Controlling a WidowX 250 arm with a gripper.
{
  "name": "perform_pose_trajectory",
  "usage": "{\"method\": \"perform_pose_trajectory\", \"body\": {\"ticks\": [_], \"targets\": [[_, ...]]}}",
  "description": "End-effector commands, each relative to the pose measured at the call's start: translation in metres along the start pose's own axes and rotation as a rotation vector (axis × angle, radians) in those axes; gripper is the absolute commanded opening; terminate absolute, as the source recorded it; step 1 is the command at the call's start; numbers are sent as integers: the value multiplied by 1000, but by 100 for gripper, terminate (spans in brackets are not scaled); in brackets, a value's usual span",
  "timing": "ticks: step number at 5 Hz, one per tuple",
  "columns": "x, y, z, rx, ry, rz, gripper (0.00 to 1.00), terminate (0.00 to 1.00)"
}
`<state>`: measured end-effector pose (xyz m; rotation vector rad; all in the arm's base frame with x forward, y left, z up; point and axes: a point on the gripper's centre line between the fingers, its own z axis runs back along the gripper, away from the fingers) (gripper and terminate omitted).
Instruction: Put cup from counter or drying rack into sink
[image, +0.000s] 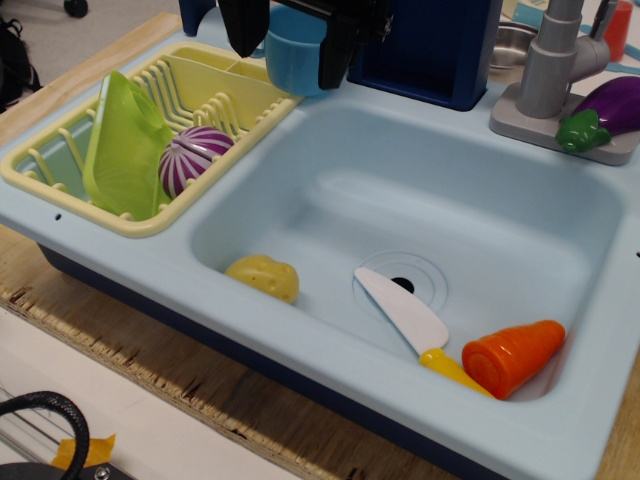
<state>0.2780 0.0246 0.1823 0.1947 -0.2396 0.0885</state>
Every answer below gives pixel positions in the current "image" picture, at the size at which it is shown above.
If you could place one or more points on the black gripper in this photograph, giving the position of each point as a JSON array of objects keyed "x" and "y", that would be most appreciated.
[{"x": 357, "y": 22}]

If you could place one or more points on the blue plastic cup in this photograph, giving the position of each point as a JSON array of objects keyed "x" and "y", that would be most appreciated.
[{"x": 291, "y": 50}]

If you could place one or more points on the yellow dish drying rack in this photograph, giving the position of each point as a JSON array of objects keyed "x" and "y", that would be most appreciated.
[{"x": 192, "y": 85}]

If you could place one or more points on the light blue toy sink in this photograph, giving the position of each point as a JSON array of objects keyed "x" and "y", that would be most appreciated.
[{"x": 490, "y": 231}]

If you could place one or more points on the purple striped toy onion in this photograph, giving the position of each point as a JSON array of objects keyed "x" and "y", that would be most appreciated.
[{"x": 188, "y": 155}]

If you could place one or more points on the green plastic plate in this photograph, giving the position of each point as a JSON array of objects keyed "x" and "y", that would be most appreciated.
[{"x": 129, "y": 134}]

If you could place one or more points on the black chair caster wheel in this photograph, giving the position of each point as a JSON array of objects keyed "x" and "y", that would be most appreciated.
[{"x": 76, "y": 8}]

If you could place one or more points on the silver metal bowl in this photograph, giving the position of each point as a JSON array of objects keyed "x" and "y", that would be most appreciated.
[{"x": 512, "y": 45}]

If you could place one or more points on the yellow toy potato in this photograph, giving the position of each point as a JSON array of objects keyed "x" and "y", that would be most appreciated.
[{"x": 277, "y": 279}]

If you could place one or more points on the grey toy faucet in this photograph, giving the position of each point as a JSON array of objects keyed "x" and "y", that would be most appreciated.
[{"x": 533, "y": 109}]

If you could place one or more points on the black bag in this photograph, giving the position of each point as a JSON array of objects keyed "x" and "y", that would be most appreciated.
[{"x": 18, "y": 75}]

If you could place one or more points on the purple toy eggplant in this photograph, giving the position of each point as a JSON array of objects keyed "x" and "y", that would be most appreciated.
[{"x": 612, "y": 109}]

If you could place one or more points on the orange toy carrot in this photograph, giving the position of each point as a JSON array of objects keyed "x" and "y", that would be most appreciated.
[{"x": 505, "y": 360}]

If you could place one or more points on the yellow tape piece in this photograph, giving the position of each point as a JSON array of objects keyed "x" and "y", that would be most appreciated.
[{"x": 99, "y": 452}]

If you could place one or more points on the white toy knife yellow handle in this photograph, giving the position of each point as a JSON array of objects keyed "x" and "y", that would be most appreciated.
[{"x": 421, "y": 328}]

